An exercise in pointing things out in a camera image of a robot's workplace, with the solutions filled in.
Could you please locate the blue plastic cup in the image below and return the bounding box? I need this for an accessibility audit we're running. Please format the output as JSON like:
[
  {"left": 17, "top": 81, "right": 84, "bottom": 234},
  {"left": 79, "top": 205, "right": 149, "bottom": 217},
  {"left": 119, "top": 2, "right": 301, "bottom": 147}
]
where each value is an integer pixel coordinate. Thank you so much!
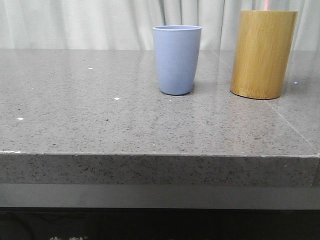
[{"left": 152, "top": 25, "right": 202, "bottom": 96}]

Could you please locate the bamboo cylinder holder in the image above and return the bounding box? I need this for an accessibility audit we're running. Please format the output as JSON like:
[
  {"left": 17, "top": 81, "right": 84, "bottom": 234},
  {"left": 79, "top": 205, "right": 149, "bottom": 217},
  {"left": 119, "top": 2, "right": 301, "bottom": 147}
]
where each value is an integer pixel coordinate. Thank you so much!
[{"left": 230, "top": 10, "right": 298, "bottom": 100}]

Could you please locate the white curtain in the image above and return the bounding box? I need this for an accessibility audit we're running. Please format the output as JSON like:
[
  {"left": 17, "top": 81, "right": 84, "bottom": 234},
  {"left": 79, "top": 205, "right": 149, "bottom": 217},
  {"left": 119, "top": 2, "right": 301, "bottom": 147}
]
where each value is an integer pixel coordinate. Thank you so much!
[{"left": 0, "top": 0, "right": 320, "bottom": 52}]

